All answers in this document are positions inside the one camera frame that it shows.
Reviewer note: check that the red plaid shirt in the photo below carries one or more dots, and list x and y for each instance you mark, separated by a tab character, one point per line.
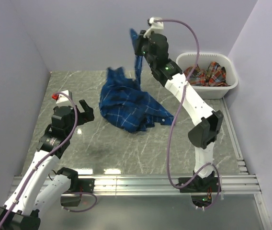
213	76

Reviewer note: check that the aluminium mounting rail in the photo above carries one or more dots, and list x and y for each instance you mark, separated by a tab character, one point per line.
158	185

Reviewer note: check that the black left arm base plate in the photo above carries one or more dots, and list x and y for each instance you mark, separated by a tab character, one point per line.
82	185

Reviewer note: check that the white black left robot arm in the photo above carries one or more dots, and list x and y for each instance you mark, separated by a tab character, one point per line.
26	206

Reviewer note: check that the blue plaid long sleeve shirt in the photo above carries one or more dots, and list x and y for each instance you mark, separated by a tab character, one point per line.
124	105

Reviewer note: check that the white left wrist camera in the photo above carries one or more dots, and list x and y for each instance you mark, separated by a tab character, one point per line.
62	100

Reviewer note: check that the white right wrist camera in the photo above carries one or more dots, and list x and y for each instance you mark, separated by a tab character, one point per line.
156	26

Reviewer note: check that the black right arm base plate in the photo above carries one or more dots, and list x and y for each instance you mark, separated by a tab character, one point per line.
202	185

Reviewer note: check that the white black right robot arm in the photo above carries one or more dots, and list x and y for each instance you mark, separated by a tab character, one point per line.
207	121

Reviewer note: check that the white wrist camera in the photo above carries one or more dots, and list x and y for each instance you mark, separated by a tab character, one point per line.
62	100
156	26

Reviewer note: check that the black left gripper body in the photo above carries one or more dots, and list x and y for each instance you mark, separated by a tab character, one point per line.
84	117

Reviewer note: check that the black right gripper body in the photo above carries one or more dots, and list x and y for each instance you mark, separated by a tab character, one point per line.
141	48

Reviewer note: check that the white plastic laundry basket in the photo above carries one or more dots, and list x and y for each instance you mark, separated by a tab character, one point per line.
204	61

